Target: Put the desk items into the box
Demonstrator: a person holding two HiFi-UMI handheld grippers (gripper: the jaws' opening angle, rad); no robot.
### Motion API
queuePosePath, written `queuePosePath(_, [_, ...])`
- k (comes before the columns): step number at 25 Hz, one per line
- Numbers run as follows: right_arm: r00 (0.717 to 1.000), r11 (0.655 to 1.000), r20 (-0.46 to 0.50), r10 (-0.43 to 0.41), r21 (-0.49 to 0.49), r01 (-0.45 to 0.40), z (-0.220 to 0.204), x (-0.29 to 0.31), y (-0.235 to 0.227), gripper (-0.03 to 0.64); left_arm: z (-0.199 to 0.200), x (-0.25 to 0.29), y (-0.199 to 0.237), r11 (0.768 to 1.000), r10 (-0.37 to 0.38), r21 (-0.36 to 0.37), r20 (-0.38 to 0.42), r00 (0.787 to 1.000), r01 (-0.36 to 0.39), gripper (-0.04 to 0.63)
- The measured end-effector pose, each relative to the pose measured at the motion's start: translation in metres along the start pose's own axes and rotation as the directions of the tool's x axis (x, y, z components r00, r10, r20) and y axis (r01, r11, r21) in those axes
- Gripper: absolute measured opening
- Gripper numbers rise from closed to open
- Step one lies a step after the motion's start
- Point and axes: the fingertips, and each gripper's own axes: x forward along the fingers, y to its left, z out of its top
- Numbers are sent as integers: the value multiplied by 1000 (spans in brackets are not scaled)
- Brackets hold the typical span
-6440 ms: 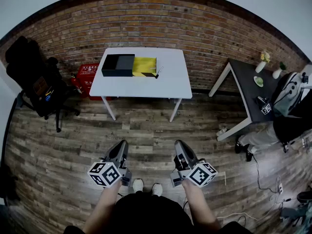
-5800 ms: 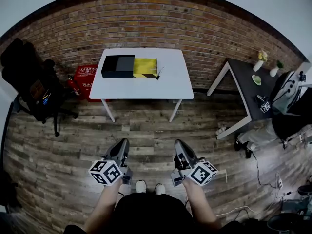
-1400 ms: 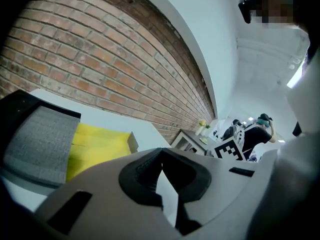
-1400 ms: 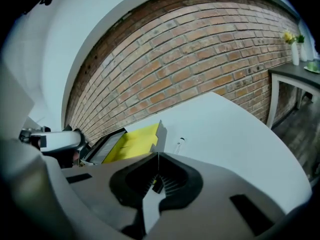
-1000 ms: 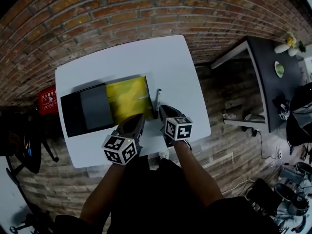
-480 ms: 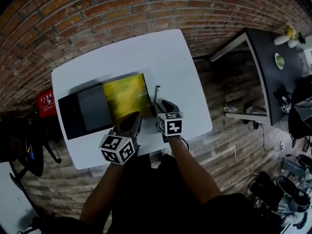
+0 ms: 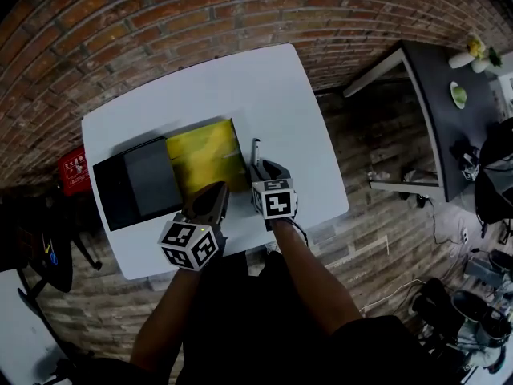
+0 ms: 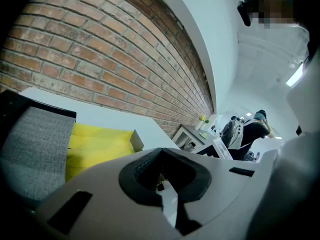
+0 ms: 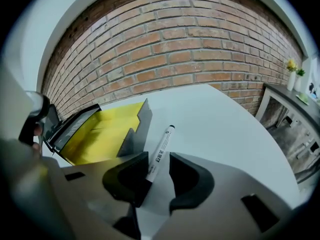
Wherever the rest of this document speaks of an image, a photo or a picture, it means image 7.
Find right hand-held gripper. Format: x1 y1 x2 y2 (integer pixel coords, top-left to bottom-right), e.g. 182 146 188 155
248 159 298 232

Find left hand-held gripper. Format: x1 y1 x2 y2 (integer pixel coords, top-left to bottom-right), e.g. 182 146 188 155
158 181 232 273

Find yellow box tray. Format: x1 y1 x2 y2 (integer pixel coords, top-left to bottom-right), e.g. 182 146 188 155
165 118 252 200

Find person's left forearm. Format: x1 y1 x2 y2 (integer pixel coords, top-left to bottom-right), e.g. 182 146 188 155
130 268 201 373

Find person's right forearm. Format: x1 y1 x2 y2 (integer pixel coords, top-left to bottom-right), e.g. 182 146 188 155
272 217 364 336

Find black box lid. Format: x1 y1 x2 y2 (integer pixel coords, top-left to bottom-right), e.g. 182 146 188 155
92 136 184 233

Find red fire equipment box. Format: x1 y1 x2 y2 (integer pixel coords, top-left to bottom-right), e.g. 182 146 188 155
57 146 93 197

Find black office chair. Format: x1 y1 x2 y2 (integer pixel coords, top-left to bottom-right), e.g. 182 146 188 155
0 182 103 294

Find person's black clothing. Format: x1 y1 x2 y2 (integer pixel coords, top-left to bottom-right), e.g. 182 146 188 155
79 250 442 385

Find white plate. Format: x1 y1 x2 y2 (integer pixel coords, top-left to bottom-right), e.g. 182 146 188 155
449 80 468 110

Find spare hand-held gripper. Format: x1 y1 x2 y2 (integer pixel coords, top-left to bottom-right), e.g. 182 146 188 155
450 140 481 183

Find white vase with yellow flowers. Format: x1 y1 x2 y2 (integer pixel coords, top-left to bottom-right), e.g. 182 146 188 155
448 34 488 70

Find white side desk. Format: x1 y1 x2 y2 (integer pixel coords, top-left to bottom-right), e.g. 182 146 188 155
0 269 73 385

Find grey floor equipment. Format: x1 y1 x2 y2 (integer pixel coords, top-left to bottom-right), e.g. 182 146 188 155
412 250 513 376

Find white vase with green plant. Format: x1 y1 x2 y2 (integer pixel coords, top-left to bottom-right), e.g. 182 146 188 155
471 46 504 74

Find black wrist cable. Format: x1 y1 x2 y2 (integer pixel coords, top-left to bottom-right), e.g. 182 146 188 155
287 216 310 249

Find black floor cable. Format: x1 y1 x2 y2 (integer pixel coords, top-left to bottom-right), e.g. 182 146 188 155
423 196 471 249

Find white floor cable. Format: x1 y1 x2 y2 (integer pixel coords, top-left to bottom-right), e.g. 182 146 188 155
358 278 426 314

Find dark table with white frame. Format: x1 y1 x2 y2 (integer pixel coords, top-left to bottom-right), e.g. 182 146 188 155
343 40 500 203

